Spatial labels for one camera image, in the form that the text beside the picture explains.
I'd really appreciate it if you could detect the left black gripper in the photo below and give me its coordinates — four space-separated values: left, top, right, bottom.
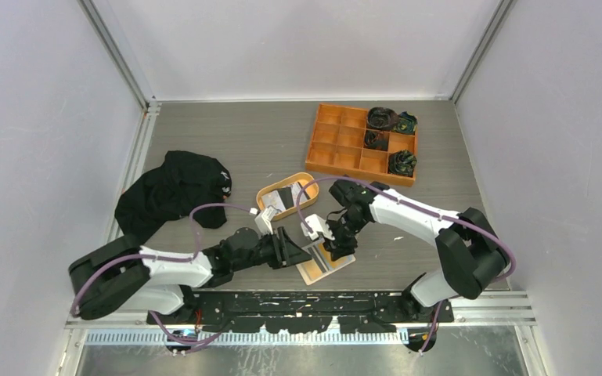
233 226 312 272

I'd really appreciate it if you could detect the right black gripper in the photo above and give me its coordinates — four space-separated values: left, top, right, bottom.
319 211 369 262

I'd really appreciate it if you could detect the orange credit card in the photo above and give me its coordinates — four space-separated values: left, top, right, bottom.
297 256 333 285

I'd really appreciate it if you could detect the beige leather card holder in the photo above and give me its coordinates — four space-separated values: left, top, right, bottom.
296 241 356 285

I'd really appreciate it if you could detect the yellow oval tray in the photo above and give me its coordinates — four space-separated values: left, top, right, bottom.
256 172 319 221

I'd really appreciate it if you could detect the silver credit card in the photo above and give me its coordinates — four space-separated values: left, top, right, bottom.
261 190 286 212

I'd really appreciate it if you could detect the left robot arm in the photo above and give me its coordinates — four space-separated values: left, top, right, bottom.
68 227 312 324

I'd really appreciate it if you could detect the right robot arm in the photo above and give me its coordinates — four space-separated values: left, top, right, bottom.
324 178 515 322

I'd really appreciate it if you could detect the orange compartment organizer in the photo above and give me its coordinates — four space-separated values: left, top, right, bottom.
305 103 419 186

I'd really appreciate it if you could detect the dark rolled tie middle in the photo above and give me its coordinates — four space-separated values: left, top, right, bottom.
363 130 390 152

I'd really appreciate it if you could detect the dark rolled tie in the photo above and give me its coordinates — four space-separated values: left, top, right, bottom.
366 107 399 131
363 130 390 152

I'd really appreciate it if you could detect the dark rolled tie top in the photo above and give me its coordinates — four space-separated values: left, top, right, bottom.
366 107 399 131

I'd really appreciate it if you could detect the green patterned rolled tie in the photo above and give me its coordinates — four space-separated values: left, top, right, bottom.
393 111 418 136

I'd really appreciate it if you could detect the black cloth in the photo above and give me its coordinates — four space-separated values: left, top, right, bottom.
114 150 233 243

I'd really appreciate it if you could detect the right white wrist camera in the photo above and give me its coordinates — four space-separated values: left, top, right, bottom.
301 214 335 240

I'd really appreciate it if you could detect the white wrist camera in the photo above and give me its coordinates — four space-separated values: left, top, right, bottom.
254 206 278 235
301 214 335 240

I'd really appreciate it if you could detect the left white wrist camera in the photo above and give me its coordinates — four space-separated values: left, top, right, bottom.
254 206 278 235

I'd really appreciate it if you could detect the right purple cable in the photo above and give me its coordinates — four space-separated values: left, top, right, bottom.
295 176 517 356

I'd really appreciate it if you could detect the purple cable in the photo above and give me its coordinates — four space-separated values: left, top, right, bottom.
295 176 517 356
70 202 260 356

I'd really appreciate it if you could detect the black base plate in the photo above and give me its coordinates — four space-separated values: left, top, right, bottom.
159 290 454 334

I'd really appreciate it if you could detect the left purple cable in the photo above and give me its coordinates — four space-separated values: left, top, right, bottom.
70 202 260 356

